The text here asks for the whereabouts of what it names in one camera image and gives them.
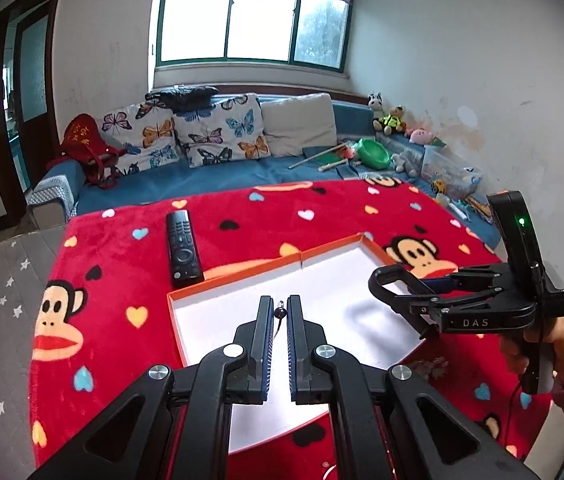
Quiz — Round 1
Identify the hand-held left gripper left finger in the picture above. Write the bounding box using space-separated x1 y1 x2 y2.
26 295 275 480

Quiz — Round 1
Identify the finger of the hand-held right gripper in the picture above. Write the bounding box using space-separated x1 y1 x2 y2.
408 287 538 341
424 262 513 293

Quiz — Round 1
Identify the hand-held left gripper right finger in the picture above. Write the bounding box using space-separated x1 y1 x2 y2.
287 294 538 480

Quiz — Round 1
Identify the small dark earring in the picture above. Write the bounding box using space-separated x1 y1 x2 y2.
272 300 287 338

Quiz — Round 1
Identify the black smart band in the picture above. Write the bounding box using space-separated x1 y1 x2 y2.
368 265 444 341

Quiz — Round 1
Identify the orange white shallow tray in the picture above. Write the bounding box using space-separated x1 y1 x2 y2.
167 232 438 456

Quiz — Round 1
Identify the clear plastic storage box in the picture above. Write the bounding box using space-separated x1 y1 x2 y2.
421 145 483 201

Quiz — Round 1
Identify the grey plush toy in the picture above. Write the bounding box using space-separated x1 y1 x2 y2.
392 152 420 177

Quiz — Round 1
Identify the black remote control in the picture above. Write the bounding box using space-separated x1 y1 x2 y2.
166 210 205 289

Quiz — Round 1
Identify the green plastic basin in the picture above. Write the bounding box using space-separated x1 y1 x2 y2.
357 138 393 168

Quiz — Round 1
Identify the red monkey print blanket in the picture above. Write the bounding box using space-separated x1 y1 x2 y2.
29 180 558 480

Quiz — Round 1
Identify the bear plush toy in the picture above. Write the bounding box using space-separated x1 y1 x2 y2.
373 106 407 136

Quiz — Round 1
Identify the wooden stick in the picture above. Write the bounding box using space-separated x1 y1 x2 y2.
288 142 347 170

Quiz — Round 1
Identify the blue sofa bed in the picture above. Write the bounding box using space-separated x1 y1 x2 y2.
26 92 503 251

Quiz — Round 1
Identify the beige cushion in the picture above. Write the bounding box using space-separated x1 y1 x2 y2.
261 92 339 158

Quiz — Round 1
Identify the butterfly print cushion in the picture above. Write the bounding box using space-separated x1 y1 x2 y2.
174 92 270 168
100 102 183 176

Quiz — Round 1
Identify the grey knit armrest cover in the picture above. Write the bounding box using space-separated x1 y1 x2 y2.
26 162 85 221

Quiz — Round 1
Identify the grey star print mattress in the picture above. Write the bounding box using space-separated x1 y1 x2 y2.
0 225 67 461

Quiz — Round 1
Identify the dark garment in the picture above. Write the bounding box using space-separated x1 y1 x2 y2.
146 86 219 113

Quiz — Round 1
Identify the red bag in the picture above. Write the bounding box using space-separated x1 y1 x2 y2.
59 114 125 188

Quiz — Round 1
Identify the green framed window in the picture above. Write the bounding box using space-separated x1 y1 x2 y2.
154 0 357 78

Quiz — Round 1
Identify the dark wooden door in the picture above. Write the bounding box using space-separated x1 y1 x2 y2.
0 0 65 231

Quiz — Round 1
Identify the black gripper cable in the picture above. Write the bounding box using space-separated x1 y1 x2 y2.
504 380 530 461

